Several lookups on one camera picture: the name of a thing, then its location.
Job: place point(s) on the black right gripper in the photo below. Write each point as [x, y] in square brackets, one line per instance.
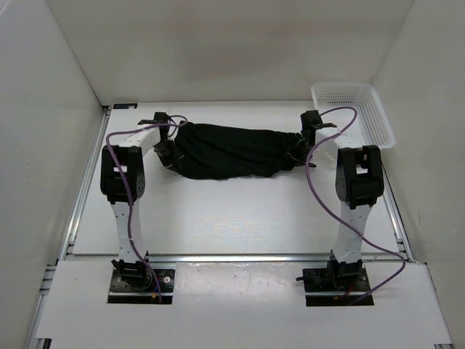
[293, 153]

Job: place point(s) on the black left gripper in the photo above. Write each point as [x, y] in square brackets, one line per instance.
[176, 157]

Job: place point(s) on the black shorts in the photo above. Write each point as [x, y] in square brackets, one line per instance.
[213, 152]

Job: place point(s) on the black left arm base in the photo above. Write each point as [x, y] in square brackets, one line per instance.
[133, 283]

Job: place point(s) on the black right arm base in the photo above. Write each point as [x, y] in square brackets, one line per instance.
[336, 285]

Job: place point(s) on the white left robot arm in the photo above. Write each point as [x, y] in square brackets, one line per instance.
[122, 180]

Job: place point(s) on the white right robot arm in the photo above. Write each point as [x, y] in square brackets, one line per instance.
[359, 182]

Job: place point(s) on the white plastic mesh basket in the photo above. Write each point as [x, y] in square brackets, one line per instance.
[357, 110]

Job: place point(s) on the dark label sticker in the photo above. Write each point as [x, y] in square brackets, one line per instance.
[125, 106]

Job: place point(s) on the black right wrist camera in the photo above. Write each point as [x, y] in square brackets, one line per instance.
[312, 120]

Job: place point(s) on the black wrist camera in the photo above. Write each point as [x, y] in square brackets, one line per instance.
[158, 118]
[312, 120]

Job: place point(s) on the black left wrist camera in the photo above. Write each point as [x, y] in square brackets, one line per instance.
[158, 118]

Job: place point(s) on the aluminium table edge rail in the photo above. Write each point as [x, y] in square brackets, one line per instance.
[173, 258]

